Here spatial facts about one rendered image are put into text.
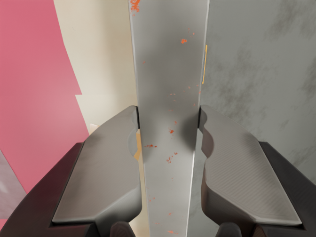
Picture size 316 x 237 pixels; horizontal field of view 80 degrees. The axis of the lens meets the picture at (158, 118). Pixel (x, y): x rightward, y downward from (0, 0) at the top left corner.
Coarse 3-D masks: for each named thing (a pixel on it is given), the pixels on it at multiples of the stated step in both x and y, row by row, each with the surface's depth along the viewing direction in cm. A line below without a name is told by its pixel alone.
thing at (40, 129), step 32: (0, 96) 15; (32, 96) 15; (64, 96) 15; (0, 128) 17; (32, 128) 17; (64, 128) 17; (0, 160) 19; (32, 160) 19; (0, 192) 21; (0, 224) 25
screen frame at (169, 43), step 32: (128, 0) 9; (160, 0) 9; (192, 0) 9; (160, 32) 9; (192, 32) 9; (160, 64) 10; (192, 64) 10; (160, 96) 11; (192, 96) 11; (160, 128) 12; (192, 128) 12; (160, 160) 14; (192, 160) 14; (160, 192) 16; (160, 224) 18
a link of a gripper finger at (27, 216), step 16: (80, 144) 9; (64, 160) 8; (48, 176) 7; (64, 176) 7; (32, 192) 7; (48, 192) 7; (16, 208) 6; (32, 208) 6; (48, 208) 6; (16, 224) 6; (32, 224) 6; (48, 224) 6; (64, 224) 6; (80, 224) 6
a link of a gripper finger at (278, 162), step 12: (264, 144) 8; (276, 156) 8; (276, 168) 7; (288, 168) 7; (288, 180) 7; (300, 180) 7; (288, 192) 6; (300, 192) 6; (312, 192) 6; (300, 204) 6; (312, 204) 6; (300, 216) 6; (312, 216) 6; (264, 228) 5; (276, 228) 5; (288, 228) 5; (300, 228) 5; (312, 228) 5
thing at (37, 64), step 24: (0, 0) 12; (24, 0) 12; (48, 0) 12; (0, 24) 12; (24, 24) 12; (48, 24) 12; (0, 48) 13; (24, 48) 13; (48, 48) 13; (0, 72) 14; (24, 72) 14; (48, 72) 14; (72, 72) 14
